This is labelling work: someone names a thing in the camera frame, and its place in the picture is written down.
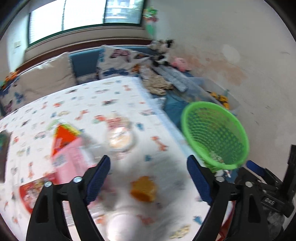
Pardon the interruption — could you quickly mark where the left butterfly pillow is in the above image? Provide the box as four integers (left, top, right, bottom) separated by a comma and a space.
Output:
1, 71, 26, 115

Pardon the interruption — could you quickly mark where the crumpled beige cloth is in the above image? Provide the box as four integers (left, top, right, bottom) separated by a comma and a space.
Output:
139, 65, 173, 96

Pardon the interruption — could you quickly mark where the beige cushion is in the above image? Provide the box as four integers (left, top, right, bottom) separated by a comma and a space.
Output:
19, 52, 77, 104

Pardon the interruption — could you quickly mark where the window with green frame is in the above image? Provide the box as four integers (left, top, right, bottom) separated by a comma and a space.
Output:
28, 0, 146, 46

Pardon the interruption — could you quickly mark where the butterfly print pillow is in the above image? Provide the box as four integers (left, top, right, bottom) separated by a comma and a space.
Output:
95, 45, 151, 80

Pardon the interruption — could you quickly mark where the clear round lid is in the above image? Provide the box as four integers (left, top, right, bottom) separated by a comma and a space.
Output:
106, 213, 143, 241

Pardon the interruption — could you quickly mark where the yellow toy truck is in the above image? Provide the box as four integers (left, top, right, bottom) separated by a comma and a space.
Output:
208, 91, 230, 110

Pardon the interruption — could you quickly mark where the pinwheel toy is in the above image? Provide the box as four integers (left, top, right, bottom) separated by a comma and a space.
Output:
142, 6, 159, 39

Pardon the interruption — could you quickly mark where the colourful book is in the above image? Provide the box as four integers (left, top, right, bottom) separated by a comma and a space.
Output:
0, 130, 11, 184

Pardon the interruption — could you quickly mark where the white red wrapper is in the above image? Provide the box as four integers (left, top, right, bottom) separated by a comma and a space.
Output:
105, 113, 132, 130

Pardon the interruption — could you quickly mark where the orange snack bag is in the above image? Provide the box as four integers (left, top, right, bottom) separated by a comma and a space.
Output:
51, 123, 81, 157

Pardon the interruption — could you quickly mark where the pink plush toy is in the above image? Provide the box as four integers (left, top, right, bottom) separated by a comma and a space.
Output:
171, 57, 191, 72

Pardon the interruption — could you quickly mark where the red instant noodle cup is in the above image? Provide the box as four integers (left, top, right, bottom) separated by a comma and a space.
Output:
19, 173, 57, 214

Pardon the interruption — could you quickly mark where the green plastic mesh basket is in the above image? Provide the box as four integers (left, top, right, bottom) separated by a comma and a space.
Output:
181, 101, 249, 172

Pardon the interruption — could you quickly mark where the printed white tablecloth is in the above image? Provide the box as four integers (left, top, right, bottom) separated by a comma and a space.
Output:
1, 76, 209, 240

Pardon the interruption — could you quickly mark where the cow plush toy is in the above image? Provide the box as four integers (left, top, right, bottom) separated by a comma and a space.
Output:
147, 39, 175, 67

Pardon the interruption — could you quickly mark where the patterned grey cloth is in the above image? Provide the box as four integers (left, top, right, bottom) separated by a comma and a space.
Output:
160, 66, 189, 92

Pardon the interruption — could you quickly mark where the pink white carton box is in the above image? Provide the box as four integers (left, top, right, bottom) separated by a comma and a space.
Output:
52, 137, 97, 184

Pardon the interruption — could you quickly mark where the clear plastic storage bin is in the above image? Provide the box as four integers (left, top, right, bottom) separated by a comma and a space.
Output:
184, 77, 240, 116

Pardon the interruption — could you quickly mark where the orange peel piece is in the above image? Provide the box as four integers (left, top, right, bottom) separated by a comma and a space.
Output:
130, 176, 157, 202

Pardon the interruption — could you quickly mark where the blue sofa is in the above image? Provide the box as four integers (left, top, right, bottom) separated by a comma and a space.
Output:
70, 47, 194, 128

